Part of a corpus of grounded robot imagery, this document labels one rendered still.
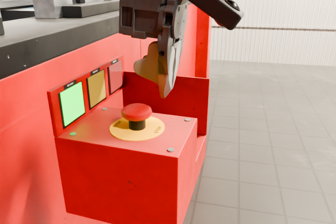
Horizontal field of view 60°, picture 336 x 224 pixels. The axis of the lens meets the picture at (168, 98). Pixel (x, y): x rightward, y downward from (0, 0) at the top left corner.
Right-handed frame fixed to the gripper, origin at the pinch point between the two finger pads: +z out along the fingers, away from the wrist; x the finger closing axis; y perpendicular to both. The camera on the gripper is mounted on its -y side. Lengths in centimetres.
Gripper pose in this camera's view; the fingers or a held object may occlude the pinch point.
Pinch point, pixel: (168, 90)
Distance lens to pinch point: 46.1
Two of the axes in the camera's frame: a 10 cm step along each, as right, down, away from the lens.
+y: -9.5, -1.9, 2.4
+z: -0.8, 9.2, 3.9
